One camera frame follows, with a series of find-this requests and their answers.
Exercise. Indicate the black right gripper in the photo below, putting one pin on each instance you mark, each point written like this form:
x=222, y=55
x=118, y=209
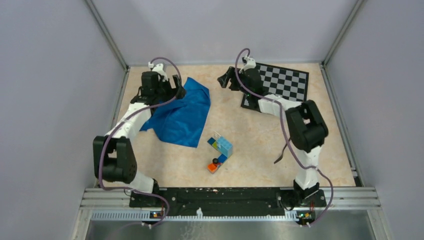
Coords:
x=224, y=80

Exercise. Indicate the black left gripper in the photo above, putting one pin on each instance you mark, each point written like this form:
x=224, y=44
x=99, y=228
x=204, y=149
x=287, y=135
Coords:
x=172, y=91

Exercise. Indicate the blue cloth napkin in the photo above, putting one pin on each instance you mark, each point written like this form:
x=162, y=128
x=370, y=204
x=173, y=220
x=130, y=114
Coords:
x=182, y=121

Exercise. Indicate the colourful toy brick assembly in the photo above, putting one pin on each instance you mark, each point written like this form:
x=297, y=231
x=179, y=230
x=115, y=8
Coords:
x=225, y=149

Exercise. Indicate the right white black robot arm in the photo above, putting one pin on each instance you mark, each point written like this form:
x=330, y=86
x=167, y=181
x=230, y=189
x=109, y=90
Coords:
x=307, y=130

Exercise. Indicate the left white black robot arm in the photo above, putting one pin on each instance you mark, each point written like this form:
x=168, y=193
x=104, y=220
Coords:
x=114, y=159

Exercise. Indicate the black white checkerboard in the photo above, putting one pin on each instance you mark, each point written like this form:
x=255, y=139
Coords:
x=287, y=83

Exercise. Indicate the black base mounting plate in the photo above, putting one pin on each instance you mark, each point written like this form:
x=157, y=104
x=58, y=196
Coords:
x=227, y=201

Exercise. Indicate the aluminium frame rail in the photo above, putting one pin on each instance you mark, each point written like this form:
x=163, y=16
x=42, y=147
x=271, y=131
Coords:
x=351, y=213

